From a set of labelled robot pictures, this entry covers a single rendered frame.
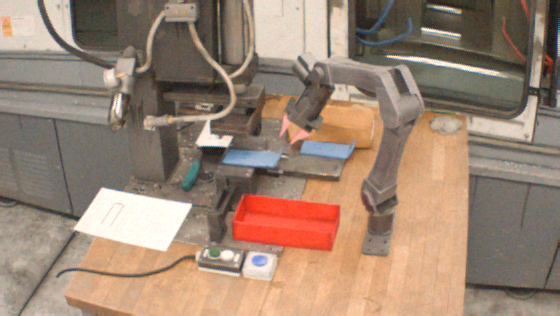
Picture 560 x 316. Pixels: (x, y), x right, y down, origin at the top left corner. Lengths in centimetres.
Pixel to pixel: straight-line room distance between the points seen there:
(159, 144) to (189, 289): 47
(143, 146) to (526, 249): 159
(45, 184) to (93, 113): 60
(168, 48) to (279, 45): 76
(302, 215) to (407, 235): 28
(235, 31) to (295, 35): 72
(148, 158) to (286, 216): 42
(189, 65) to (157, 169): 35
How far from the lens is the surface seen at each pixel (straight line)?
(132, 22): 181
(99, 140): 299
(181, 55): 180
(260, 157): 194
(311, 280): 168
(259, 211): 187
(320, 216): 184
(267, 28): 247
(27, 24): 299
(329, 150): 209
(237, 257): 170
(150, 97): 189
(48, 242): 339
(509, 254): 281
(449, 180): 205
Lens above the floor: 204
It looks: 33 degrees down
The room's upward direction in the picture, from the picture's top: 1 degrees counter-clockwise
